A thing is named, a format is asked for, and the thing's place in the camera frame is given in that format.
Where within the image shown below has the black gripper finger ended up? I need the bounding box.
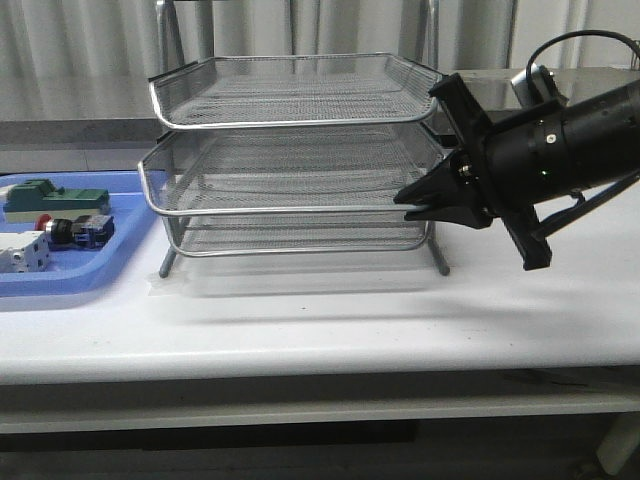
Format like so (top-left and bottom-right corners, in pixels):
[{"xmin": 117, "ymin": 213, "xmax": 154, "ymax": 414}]
[
  {"xmin": 404, "ymin": 202, "xmax": 493, "ymax": 230},
  {"xmin": 393, "ymin": 150, "xmax": 481, "ymax": 205}
]

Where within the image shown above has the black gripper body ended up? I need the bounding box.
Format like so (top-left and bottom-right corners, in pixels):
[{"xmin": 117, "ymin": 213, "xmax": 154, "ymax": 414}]
[{"xmin": 430, "ymin": 74, "xmax": 552, "ymax": 270}]

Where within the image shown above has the silver mesh tray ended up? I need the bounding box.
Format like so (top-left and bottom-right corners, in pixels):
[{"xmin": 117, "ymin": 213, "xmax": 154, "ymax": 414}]
[
  {"xmin": 138, "ymin": 124, "xmax": 444, "ymax": 217},
  {"xmin": 149, "ymin": 53, "xmax": 443, "ymax": 130},
  {"xmin": 163, "ymin": 211, "xmax": 428, "ymax": 258}
]

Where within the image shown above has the red emergency stop button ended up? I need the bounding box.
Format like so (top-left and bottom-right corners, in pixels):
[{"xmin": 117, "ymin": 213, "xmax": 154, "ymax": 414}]
[{"xmin": 35, "ymin": 214, "xmax": 115, "ymax": 250}]

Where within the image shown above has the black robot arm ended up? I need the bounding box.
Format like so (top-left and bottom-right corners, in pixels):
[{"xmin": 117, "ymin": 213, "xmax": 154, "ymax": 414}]
[{"xmin": 394, "ymin": 74, "xmax": 639, "ymax": 271}]

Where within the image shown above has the dark background counter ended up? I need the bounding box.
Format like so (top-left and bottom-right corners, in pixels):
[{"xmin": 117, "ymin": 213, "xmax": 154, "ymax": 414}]
[{"xmin": 1, "ymin": 67, "xmax": 639, "ymax": 150}]

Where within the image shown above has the silver top mesh tray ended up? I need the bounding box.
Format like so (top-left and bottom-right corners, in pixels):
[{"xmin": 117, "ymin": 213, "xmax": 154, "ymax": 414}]
[{"xmin": 149, "ymin": 53, "xmax": 443, "ymax": 130}]

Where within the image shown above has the silver bottom mesh tray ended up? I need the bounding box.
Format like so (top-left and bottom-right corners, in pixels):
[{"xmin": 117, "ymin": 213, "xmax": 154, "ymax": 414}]
[{"xmin": 163, "ymin": 211, "xmax": 428, "ymax": 258}]

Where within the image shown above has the clear tape patch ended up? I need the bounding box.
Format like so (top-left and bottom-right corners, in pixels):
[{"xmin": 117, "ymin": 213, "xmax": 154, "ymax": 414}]
[{"xmin": 146, "ymin": 271, "xmax": 211, "ymax": 298}]

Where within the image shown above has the blue plastic tray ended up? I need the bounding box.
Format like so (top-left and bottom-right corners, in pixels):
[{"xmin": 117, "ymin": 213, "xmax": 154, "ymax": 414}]
[{"xmin": 1, "ymin": 171, "xmax": 156, "ymax": 297}]

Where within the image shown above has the white circuit breaker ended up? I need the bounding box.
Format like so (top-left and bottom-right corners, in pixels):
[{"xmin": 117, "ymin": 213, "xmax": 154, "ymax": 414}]
[{"xmin": 1, "ymin": 231, "xmax": 50, "ymax": 273}]

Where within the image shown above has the grey metal rack frame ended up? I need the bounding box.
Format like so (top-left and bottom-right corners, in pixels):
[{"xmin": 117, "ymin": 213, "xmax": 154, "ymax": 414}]
[{"xmin": 155, "ymin": 1, "xmax": 450, "ymax": 279}]

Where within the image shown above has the green and beige switch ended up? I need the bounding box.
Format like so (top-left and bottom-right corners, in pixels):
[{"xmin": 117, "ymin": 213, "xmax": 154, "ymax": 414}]
[{"xmin": 3, "ymin": 178, "xmax": 111, "ymax": 223}]

